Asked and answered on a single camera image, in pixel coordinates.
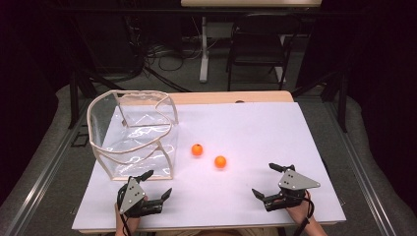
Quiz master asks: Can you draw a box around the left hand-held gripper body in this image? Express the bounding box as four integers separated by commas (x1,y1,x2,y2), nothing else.
116,176,164,219

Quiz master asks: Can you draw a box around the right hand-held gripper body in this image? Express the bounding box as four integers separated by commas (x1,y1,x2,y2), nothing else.
263,165,322,212

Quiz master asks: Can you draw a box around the clear plastic storage bag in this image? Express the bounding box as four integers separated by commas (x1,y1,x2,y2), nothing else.
87,89,180,182

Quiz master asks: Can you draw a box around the person's left hand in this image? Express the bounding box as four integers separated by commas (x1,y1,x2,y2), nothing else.
114,195,149,232

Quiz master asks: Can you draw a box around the person's right hand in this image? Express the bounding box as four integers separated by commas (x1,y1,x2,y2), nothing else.
284,191,317,225

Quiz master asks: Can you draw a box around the white table board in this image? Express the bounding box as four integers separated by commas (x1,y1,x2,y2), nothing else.
71,101,347,231

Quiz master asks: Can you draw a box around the wooden table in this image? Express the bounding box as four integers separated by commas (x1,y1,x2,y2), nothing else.
78,90,340,235

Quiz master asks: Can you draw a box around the black chair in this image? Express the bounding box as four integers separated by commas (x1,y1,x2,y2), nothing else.
225,13,303,91

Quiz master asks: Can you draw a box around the white desk leg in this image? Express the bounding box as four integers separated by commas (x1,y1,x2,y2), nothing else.
199,16,210,84

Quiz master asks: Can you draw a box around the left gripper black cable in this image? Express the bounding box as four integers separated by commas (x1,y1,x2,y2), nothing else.
116,183,133,236

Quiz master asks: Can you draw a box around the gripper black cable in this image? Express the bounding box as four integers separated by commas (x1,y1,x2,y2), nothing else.
116,183,133,236
292,193,317,236

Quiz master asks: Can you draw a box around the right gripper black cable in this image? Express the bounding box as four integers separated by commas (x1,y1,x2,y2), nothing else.
292,193,317,236

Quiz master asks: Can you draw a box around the aluminium floor rail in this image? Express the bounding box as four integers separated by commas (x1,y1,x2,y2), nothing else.
323,96,398,236
0,97,94,236

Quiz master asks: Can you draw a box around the tangle of floor cables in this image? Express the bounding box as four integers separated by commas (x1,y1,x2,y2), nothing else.
144,32,205,73

